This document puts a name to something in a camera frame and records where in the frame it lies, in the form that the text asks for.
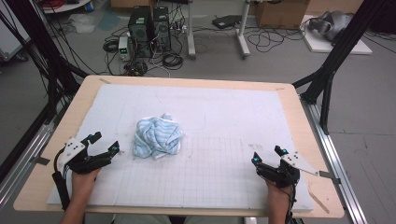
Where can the person's left hand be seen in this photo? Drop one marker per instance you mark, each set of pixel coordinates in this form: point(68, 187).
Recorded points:
point(82, 185)

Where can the clear plastic bag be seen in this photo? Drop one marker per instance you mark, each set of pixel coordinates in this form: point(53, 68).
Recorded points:
point(82, 24)

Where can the white panel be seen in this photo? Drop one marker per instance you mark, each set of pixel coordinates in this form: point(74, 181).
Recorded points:
point(11, 39)

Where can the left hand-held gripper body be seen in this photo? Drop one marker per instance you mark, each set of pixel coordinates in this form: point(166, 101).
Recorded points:
point(73, 149)

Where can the blue plastic sheet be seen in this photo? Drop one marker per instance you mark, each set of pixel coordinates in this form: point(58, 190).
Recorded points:
point(109, 21)

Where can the white floor board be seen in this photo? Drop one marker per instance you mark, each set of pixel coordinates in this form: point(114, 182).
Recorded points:
point(317, 45)

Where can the black tape strip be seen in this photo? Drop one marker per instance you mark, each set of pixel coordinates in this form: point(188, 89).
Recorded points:
point(40, 160)
point(329, 176)

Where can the large black computer tower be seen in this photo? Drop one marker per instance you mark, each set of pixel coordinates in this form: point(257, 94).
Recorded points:
point(140, 29)

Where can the round white table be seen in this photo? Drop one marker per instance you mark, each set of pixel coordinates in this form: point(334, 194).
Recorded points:
point(67, 6)

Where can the flat black device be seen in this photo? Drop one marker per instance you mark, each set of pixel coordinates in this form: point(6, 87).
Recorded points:
point(226, 21)

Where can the white desk frame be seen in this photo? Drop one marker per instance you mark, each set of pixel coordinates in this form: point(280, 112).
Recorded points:
point(243, 37)

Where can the slim black computer tower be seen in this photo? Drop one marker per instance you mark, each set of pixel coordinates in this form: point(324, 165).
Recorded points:
point(162, 28)

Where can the person's trousers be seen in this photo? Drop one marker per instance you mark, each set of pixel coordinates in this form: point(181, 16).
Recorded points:
point(140, 219)

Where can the white foam mat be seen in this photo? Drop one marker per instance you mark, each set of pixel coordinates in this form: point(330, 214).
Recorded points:
point(202, 105)

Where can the brown cardboard box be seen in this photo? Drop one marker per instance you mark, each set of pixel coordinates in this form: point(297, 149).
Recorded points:
point(280, 14)

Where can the aluminium rail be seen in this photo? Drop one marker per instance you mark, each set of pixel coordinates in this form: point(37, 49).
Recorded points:
point(28, 155)
point(339, 161)

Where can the blue striped towel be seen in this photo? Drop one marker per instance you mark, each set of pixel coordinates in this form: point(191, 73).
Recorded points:
point(157, 137)

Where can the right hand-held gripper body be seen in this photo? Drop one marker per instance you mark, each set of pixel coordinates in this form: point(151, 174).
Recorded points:
point(286, 174)

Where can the thin wooden strip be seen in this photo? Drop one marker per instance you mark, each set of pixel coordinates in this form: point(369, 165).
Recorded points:
point(319, 201)

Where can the black metal frame stand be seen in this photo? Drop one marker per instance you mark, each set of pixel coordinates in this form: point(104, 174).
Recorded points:
point(40, 46)
point(339, 49)

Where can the person's right hand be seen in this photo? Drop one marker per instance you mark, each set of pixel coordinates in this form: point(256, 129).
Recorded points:
point(280, 199)

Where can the grey helmet device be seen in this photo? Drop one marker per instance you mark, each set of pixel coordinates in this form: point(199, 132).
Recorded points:
point(334, 23)

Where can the white power supply unit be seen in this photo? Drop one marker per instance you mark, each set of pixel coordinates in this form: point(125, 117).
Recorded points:
point(124, 48)

